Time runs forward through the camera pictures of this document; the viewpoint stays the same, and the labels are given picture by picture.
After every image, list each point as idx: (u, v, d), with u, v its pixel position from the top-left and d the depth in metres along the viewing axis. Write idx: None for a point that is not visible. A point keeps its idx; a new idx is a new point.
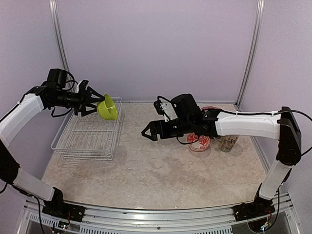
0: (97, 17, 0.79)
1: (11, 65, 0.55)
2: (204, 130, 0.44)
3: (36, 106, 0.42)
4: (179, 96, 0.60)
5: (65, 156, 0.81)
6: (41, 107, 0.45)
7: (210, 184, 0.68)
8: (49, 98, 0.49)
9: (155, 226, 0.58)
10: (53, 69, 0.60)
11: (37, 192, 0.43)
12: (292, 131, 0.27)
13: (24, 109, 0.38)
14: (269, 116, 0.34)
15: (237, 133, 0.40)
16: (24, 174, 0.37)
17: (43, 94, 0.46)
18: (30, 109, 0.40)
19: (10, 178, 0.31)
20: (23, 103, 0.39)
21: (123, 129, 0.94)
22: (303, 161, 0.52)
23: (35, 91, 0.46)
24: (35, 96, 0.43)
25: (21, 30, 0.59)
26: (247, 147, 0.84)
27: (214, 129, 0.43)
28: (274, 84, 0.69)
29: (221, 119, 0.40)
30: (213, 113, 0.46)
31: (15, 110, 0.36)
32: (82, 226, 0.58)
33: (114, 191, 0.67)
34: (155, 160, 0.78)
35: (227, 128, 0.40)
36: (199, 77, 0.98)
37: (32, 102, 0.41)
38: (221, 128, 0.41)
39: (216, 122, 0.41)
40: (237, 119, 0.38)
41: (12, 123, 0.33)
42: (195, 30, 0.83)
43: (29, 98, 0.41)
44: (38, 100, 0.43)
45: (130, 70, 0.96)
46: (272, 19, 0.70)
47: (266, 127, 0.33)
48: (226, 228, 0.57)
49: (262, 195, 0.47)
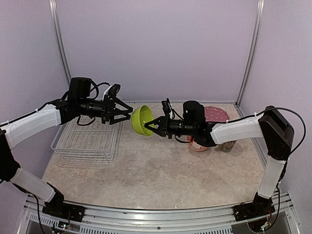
0: (97, 17, 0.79)
1: (10, 65, 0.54)
2: (203, 141, 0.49)
3: (52, 118, 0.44)
4: (192, 102, 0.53)
5: (65, 156, 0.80)
6: (58, 121, 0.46)
7: (210, 184, 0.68)
8: (68, 113, 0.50)
9: (155, 226, 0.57)
10: (74, 79, 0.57)
11: (37, 192, 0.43)
12: (270, 125, 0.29)
13: (38, 118, 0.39)
14: (252, 117, 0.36)
15: (231, 138, 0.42)
16: (24, 174, 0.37)
17: (63, 109, 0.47)
18: (46, 120, 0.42)
19: (7, 176, 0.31)
20: (41, 112, 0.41)
21: (123, 130, 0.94)
22: (303, 161, 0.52)
23: (57, 105, 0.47)
24: (54, 108, 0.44)
25: (20, 30, 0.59)
26: (247, 147, 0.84)
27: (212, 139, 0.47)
28: (274, 84, 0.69)
29: (215, 128, 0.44)
30: (209, 126, 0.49)
31: (31, 116, 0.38)
32: (82, 226, 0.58)
33: (114, 191, 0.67)
34: (155, 160, 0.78)
35: (221, 135, 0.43)
36: (200, 77, 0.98)
37: (50, 113, 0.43)
38: (216, 136, 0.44)
39: (211, 132, 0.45)
40: (226, 126, 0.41)
41: (22, 127, 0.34)
42: (195, 31, 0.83)
43: (48, 109, 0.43)
44: (56, 112, 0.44)
45: (130, 70, 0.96)
46: (272, 19, 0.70)
47: (251, 127, 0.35)
48: (227, 228, 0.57)
49: (261, 193, 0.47)
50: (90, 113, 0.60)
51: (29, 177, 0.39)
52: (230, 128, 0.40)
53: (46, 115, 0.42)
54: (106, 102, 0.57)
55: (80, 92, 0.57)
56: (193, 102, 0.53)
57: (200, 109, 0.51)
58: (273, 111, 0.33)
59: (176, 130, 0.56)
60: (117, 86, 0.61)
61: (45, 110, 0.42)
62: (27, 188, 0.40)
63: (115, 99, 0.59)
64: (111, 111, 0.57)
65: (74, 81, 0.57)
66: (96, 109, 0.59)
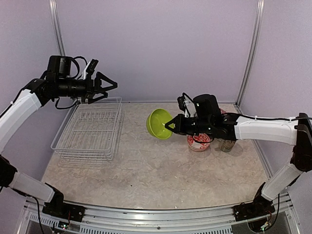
0: (97, 17, 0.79)
1: (9, 65, 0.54)
2: (223, 133, 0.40)
3: (32, 107, 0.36)
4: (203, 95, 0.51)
5: (65, 156, 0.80)
6: (38, 105, 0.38)
7: (210, 184, 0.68)
8: (48, 94, 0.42)
9: (155, 226, 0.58)
10: (53, 56, 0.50)
11: (36, 194, 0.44)
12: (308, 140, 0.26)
13: (16, 112, 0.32)
14: (286, 121, 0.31)
15: (260, 137, 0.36)
16: (22, 177, 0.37)
17: (40, 89, 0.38)
18: (25, 111, 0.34)
19: (6, 181, 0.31)
20: (16, 104, 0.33)
21: (123, 129, 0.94)
22: None
23: (32, 85, 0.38)
24: (29, 94, 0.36)
25: (20, 30, 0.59)
26: (247, 147, 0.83)
27: (233, 134, 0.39)
28: (273, 84, 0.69)
29: (240, 122, 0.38)
30: (232, 116, 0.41)
31: (7, 113, 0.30)
32: (83, 226, 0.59)
33: (114, 191, 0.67)
34: (155, 160, 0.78)
35: (248, 133, 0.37)
36: (200, 77, 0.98)
37: (27, 101, 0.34)
38: (241, 133, 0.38)
39: (236, 127, 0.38)
40: (256, 125, 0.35)
41: (1, 130, 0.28)
42: (195, 31, 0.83)
43: (23, 97, 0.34)
44: (34, 100, 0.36)
45: (130, 69, 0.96)
46: (272, 19, 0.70)
47: (284, 133, 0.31)
48: (226, 228, 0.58)
49: (264, 196, 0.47)
50: (72, 94, 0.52)
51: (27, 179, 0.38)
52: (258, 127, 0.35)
53: (24, 105, 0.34)
54: (90, 80, 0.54)
55: (60, 69, 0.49)
56: (206, 95, 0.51)
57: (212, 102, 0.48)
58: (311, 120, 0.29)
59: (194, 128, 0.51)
60: (96, 61, 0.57)
61: (20, 100, 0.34)
62: (27, 191, 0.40)
63: (100, 76, 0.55)
64: (98, 88, 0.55)
65: (53, 59, 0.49)
66: (80, 89, 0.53)
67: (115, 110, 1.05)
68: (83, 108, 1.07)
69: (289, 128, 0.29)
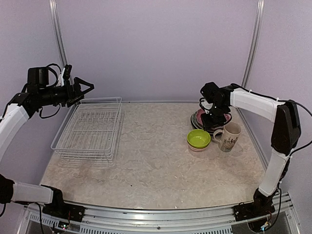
0: (97, 18, 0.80)
1: (7, 65, 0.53)
2: (220, 98, 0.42)
3: (22, 120, 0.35)
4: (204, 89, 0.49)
5: (65, 156, 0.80)
6: (26, 117, 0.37)
7: (211, 184, 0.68)
8: (34, 106, 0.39)
9: (155, 226, 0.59)
10: (30, 68, 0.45)
11: (38, 199, 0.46)
12: (285, 117, 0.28)
13: (5, 127, 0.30)
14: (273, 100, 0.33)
15: (246, 108, 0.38)
16: (18, 192, 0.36)
17: (27, 103, 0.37)
18: (13, 125, 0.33)
19: (6, 198, 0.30)
20: (5, 119, 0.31)
21: (123, 129, 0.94)
22: (303, 162, 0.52)
23: (17, 99, 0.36)
24: (17, 108, 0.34)
25: (20, 30, 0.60)
26: (247, 147, 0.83)
27: (227, 101, 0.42)
28: (273, 85, 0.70)
29: (236, 90, 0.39)
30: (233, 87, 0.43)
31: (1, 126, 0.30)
32: (82, 226, 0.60)
33: (114, 191, 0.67)
34: (155, 160, 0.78)
35: (239, 101, 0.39)
36: (200, 77, 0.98)
37: (15, 116, 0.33)
38: (233, 99, 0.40)
39: (231, 93, 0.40)
40: (248, 95, 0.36)
41: None
42: (195, 32, 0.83)
43: (11, 112, 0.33)
44: (24, 112, 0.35)
45: (130, 69, 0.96)
46: (272, 19, 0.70)
47: (267, 108, 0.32)
48: (226, 228, 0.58)
49: (261, 189, 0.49)
50: (55, 101, 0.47)
51: (23, 188, 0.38)
52: (249, 99, 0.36)
53: (12, 119, 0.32)
54: (69, 85, 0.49)
55: (40, 79, 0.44)
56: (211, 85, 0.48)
57: (214, 86, 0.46)
58: (295, 105, 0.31)
59: (213, 112, 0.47)
60: (70, 66, 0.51)
61: (8, 114, 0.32)
62: (29, 200, 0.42)
63: (78, 81, 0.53)
64: (79, 92, 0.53)
65: (32, 70, 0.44)
66: (61, 96, 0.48)
67: (115, 110, 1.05)
68: (83, 108, 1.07)
69: (271, 105, 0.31)
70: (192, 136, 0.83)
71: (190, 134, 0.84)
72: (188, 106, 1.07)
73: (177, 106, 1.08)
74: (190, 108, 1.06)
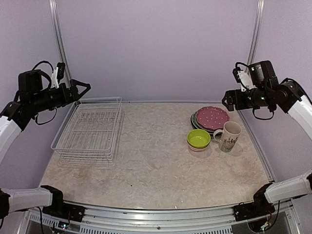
0: (97, 18, 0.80)
1: (7, 64, 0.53)
2: (280, 97, 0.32)
3: (14, 133, 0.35)
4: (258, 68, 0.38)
5: (65, 156, 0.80)
6: (18, 130, 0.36)
7: (211, 184, 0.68)
8: (27, 116, 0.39)
9: (155, 226, 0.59)
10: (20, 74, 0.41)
11: (37, 202, 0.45)
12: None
13: None
14: None
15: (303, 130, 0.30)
16: (16, 198, 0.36)
17: (18, 115, 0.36)
18: (5, 140, 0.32)
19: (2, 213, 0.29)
20: None
21: (123, 129, 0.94)
22: (305, 162, 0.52)
23: (9, 111, 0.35)
24: (8, 122, 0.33)
25: (20, 30, 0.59)
26: (247, 147, 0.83)
27: (286, 104, 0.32)
28: None
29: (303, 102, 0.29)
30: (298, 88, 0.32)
31: None
32: (82, 226, 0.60)
33: (114, 191, 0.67)
34: (156, 160, 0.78)
35: (302, 116, 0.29)
36: (200, 76, 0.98)
37: (7, 129, 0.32)
38: (295, 109, 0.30)
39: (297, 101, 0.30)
40: None
41: None
42: (195, 32, 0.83)
43: (2, 126, 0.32)
44: (14, 126, 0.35)
45: (130, 70, 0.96)
46: (273, 20, 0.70)
47: None
48: (226, 228, 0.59)
49: (267, 196, 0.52)
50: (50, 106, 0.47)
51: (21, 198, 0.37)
52: None
53: (4, 134, 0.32)
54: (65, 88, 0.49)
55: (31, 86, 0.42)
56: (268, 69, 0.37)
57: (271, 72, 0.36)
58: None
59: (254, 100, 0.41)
60: (63, 64, 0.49)
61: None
62: (29, 203, 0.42)
63: (74, 83, 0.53)
64: (76, 96, 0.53)
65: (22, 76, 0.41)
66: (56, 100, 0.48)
67: (115, 110, 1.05)
68: (84, 108, 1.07)
69: None
70: (192, 137, 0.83)
71: (190, 134, 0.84)
72: (188, 106, 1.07)
73: (177, 106, 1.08)
74: (190, 108, 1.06)
